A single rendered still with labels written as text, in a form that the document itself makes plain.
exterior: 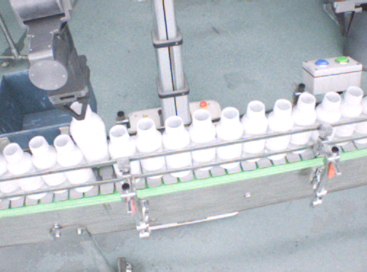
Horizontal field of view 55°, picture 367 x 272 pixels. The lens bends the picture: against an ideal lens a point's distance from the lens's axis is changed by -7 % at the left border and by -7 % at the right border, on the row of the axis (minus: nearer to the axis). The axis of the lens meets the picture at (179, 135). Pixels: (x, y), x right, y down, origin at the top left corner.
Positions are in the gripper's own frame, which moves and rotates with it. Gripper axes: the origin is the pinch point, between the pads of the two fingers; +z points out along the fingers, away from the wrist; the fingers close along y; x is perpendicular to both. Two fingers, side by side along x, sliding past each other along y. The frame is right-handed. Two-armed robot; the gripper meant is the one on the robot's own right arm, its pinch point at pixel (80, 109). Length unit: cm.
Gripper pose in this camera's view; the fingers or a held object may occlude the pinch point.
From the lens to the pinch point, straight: 74.4
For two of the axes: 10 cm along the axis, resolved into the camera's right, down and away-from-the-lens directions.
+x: 9.9, -1.6, 0.4
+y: 1.5, 7.5, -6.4
